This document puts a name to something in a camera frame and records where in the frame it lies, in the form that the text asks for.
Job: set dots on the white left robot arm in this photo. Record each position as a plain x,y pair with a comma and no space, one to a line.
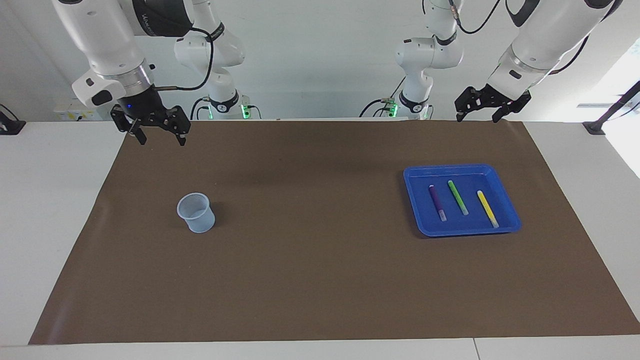
550,30

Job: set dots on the green pen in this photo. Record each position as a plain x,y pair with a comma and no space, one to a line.
457,197

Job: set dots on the brown table mat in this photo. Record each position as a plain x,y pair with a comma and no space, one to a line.
320,270

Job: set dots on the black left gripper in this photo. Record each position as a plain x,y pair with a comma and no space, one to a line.
495,99

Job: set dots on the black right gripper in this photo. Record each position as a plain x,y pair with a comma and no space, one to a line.
142,107

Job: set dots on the black table clamp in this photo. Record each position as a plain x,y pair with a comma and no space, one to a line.
10,125

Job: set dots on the translucent plastic cup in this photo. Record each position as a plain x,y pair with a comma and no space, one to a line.
200,220

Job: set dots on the black angled stand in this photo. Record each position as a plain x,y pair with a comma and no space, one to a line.
612,110

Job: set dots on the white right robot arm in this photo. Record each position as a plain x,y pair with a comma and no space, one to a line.
100,35

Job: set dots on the purple pen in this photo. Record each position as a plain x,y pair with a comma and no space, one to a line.
436,201

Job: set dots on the white wall socket box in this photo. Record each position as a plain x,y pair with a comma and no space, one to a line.
70,114

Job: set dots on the blue plastic tray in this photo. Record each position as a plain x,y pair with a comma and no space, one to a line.
465,225

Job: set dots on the yellow pen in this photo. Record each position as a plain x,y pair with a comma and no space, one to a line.
487,208

